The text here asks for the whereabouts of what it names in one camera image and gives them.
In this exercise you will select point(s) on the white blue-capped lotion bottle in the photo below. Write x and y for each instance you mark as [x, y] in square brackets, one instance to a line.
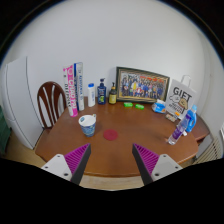
[91, 96]

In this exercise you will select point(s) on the framed group photo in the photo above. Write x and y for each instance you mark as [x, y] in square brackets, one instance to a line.
[142, 85]

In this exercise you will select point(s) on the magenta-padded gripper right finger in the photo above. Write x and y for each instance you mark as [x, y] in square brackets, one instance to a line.
[148, 160]

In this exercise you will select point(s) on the white blue patterned mug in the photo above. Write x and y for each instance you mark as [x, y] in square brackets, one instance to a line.
[88, 126]

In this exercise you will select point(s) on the blue tissue pack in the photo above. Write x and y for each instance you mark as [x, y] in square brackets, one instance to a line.
[159, 106]

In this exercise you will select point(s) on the white cabinet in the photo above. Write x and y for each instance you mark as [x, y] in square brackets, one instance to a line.
[18, 100]

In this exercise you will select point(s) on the white paper gift bag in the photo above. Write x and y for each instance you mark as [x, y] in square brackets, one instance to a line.
[180, 96]

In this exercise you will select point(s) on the white radiator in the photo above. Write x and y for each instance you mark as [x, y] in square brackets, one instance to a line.
[210, 151]

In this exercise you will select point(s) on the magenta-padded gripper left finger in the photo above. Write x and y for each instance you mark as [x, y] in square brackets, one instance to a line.
[76, 159]

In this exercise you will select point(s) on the dark wooden chair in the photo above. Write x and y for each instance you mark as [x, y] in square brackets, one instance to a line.
[43, 100]

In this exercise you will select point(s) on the clear purple-capped water bottle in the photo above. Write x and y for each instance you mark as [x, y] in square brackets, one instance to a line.
[177, 133]

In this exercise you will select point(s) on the dark blue pump bottle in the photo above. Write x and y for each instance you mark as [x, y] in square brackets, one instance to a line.
[101, 95]

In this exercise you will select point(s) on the dark green seat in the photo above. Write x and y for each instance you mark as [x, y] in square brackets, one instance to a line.
[4, 131]

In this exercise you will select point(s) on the flat round red coaster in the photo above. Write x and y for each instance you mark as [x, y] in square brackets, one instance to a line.
[110, 135]

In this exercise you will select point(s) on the yellow dark pump bottle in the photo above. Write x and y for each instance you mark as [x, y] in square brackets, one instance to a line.
[112, 96]

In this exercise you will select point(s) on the small beige box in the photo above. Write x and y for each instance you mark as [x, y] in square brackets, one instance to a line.
[171, 117]

